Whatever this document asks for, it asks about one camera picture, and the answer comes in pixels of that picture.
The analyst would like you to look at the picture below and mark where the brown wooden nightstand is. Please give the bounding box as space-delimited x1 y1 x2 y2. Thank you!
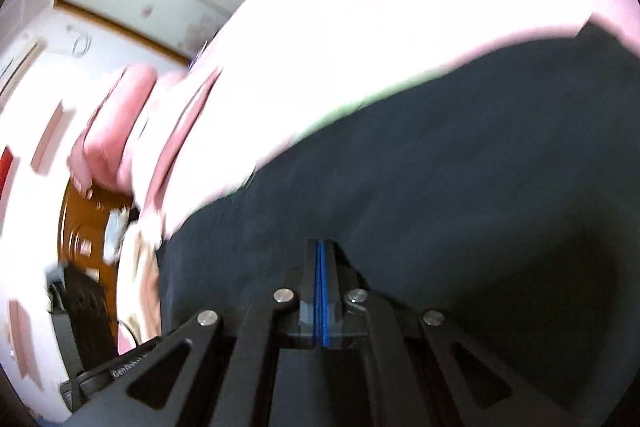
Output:
59 179 141 288

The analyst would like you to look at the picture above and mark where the dark object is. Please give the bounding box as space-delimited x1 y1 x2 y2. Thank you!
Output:
46 263 110 375

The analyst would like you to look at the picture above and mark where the pink pillow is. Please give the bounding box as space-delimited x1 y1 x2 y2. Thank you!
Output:
67 64 188 192

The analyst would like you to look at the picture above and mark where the green and black jacket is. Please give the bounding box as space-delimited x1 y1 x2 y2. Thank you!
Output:
155 21 640 427

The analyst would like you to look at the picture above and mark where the beige cloth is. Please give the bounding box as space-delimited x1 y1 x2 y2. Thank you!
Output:
117 227 166 343

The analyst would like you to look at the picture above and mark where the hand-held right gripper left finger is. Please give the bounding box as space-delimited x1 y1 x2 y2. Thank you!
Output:
67 238 322 427

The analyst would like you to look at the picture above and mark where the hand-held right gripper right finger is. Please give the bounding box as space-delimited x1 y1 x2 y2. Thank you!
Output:
320 239 576 427

